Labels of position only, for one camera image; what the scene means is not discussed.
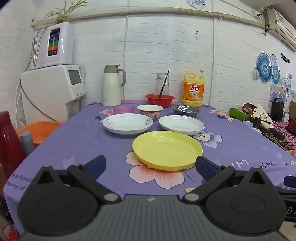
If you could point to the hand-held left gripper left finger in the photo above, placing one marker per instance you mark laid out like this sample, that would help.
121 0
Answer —
96 166

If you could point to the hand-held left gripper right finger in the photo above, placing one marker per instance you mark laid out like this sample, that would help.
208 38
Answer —
204 168

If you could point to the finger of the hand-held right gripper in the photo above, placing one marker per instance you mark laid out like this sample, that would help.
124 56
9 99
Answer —
291 181

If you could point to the yellow plastic plate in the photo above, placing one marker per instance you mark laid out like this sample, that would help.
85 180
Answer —
166 148

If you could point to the stainless steel bowl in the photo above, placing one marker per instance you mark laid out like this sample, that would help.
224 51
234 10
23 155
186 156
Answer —
185 111

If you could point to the purple floral tablecloth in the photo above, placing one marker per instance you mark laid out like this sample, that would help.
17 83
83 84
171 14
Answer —
92 139

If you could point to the white blue-rimmed plate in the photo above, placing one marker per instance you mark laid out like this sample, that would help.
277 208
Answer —
180 124

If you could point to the white floral plate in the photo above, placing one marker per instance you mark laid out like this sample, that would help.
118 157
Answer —
127 122

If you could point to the purple plastic bowl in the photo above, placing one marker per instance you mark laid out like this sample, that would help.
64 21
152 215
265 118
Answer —
122 110

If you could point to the green box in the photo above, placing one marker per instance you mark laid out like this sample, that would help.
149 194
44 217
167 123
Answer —
238 113

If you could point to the orange plastic basin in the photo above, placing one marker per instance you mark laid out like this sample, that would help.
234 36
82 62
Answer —
39 132

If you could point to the white tote bag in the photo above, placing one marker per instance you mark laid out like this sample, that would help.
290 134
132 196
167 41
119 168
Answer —
261 115

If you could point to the grey pipe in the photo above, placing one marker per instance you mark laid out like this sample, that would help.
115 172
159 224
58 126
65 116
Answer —
27 143

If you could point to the black appliance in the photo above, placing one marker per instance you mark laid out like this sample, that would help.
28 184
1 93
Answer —
277 109

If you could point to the white red-patterned bowl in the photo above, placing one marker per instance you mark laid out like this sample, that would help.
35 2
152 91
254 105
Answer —
150 114

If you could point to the yellow detergent bottle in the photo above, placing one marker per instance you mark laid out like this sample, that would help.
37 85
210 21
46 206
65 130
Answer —
193 92

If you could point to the red plastic basket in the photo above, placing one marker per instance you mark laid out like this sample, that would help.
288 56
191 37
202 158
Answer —
159 102

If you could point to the white thermos jug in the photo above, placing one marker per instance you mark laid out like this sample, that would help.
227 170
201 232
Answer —
111 88

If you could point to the white water dispenser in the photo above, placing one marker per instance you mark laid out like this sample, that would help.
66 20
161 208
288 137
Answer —
46 92

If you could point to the dark red container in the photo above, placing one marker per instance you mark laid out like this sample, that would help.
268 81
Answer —
9 143

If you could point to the black stirring stick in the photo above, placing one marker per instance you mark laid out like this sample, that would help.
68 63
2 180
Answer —
164 81

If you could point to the glass pitcher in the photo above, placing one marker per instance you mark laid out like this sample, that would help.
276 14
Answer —
159 83

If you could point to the white water purifier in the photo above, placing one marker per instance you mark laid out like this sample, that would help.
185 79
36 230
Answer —
62 46

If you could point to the potted green plant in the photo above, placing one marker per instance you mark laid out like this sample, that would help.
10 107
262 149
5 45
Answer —
62 15

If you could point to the white air conditioner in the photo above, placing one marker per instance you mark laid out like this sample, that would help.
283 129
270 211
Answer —
277 23

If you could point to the wall photo collage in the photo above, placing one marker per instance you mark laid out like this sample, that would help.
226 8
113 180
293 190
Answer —
286 85

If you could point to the blue fan wall decoration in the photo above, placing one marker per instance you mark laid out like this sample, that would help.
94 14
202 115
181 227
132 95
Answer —
263 67

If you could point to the beige wall pipe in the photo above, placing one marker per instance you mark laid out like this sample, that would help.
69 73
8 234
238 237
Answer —
138 10

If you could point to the round blue wall decoration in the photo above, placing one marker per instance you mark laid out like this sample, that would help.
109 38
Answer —
196 3

